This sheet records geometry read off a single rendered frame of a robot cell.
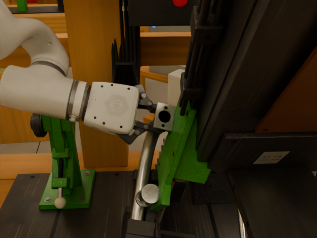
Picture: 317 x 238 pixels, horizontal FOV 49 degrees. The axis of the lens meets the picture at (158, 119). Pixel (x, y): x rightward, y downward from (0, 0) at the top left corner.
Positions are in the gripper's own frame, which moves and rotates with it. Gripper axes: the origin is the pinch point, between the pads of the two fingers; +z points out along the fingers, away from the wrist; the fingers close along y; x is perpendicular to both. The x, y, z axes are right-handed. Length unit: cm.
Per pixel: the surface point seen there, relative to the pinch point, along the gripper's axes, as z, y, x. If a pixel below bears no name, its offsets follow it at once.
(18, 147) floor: -70, 25, 227
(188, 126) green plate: 3.3, -4.2, -12.2
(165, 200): 3.3, -16.7, -2.9
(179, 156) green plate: 3.6, -8.7, -7.7
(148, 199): 0.5, -16.8, -0.4
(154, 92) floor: 41, 119, 277
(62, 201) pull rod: -16.6, -19.0, 22.4
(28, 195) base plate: -26.5, -18.5, 34.7
